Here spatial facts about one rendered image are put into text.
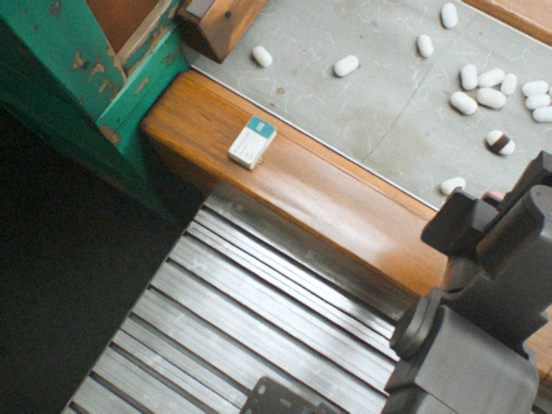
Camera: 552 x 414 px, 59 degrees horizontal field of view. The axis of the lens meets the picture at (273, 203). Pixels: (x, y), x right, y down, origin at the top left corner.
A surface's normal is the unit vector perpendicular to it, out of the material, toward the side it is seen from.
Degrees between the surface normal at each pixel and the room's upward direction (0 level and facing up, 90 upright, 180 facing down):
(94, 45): 90
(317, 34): 0
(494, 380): 13
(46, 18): 90
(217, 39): 66
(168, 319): 0
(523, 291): 50
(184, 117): 0
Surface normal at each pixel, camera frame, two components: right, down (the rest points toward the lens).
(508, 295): -0.45, 0.44
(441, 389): 0.11, -0.43
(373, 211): -0.01, -0.25
